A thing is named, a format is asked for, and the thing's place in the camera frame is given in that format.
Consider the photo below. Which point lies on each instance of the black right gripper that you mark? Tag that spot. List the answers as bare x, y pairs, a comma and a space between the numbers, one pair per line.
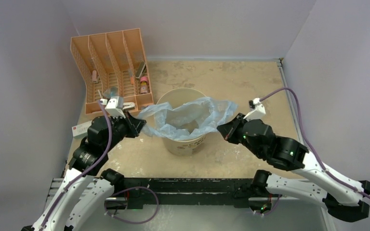
228, 130

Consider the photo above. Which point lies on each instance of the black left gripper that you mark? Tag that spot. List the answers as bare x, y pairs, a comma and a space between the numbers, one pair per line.
135, 125

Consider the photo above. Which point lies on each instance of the light blue plastic trash bag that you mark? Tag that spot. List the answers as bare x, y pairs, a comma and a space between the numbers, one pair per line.
190, 120

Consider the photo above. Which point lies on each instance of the beige plastic trash bin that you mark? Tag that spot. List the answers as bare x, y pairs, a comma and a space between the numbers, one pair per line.
176, 98

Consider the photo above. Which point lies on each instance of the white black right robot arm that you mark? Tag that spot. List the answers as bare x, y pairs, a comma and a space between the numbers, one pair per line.
341, 196

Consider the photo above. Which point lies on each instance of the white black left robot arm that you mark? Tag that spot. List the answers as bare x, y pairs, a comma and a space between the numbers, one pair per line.
80, 192

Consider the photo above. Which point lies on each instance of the white mini stapler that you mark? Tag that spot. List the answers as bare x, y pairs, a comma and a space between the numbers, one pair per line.
129, 106

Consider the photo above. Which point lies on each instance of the pink labelled small bottle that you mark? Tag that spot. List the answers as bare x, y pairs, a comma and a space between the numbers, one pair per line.
144, 87

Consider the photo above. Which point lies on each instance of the blue correction tape package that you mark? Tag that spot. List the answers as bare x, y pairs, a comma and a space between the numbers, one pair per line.
110, 92

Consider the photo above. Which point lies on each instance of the pink plastic desk organizer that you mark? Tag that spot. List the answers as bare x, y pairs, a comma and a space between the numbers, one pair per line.
112, 59

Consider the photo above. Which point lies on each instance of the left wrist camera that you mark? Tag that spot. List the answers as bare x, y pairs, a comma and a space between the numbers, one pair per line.
113, 106

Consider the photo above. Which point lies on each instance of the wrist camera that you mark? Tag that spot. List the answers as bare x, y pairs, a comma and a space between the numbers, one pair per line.
257, 110
113, 106

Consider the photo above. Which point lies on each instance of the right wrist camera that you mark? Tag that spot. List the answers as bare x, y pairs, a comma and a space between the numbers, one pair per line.
257, 110

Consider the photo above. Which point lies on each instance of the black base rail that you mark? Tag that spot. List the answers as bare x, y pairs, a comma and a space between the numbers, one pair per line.
236, 192

